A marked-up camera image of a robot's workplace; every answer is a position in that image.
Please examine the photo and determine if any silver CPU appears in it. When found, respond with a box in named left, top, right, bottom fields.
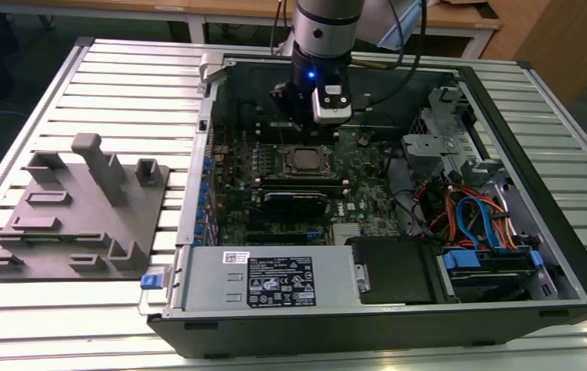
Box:
left=291, top=148, right=325, bottom=170

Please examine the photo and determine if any metal socket cover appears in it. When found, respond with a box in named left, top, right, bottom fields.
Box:
left=284, top=145, right=336, bottom=179

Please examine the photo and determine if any black expansion slot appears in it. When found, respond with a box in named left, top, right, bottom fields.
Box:
left=244, top=231, right=311, bottom=245

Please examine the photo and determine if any metal drive cage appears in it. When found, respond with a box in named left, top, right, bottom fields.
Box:
left=400, top=87, right=511, bottom=186

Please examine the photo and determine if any wooden desk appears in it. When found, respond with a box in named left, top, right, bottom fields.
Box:
left=0, top=0, right=503, bottom=59

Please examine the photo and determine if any green motherboard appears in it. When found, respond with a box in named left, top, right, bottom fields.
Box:
left=209, top=122, right=413, bottom=248

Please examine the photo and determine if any black graphics card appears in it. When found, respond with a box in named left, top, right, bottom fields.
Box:
left=259, top=189, right=331, bottom=224

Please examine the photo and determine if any silver chipset heatsink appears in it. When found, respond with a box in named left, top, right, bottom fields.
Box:
left=332, top=223, right=364, bottom=238

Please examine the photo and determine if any wooden cabinet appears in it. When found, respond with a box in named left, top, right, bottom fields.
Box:
left=480, top=0, right=587, bottom=111

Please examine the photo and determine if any hard disk in blue carrier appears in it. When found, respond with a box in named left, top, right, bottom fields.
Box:
left=439, top=247, right=544, bottom=305

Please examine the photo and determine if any silver power supply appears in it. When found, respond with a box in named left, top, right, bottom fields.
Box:
left=166, top=244, right=361, bottom=311

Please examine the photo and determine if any grey parts rack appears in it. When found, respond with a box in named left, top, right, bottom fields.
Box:
left=0, top=132, right=170, bottom=280

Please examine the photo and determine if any black PC case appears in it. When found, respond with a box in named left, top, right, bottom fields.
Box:
left=136, top=51, right=587, bottom=360

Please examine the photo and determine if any brass cable fitting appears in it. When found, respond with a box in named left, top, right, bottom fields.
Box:
left=352, top=57, right=392, bottom=71

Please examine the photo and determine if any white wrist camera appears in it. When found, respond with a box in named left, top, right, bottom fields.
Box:
left=312, top=83, right=353, bottom=125

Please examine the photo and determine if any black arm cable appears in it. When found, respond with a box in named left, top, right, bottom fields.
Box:
left=353, top=0, right=428, bottom=113

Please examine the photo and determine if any orange wire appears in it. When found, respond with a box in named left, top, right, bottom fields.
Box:
left=477, top=195, right=520, bottom=252
left=425, top=185, right=467, bottom=247

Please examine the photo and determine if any blue wire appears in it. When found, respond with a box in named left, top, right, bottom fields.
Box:
left=453, top=196, right=501, bottom=253

